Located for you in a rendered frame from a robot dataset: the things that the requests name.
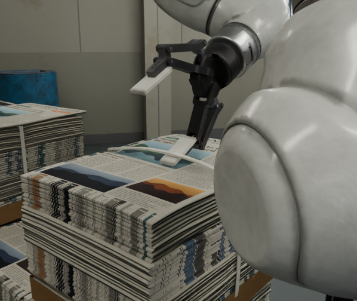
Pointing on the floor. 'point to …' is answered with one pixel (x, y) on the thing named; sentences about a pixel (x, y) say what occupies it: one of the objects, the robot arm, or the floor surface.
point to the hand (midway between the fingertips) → (156, 126)
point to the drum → (26, 86)
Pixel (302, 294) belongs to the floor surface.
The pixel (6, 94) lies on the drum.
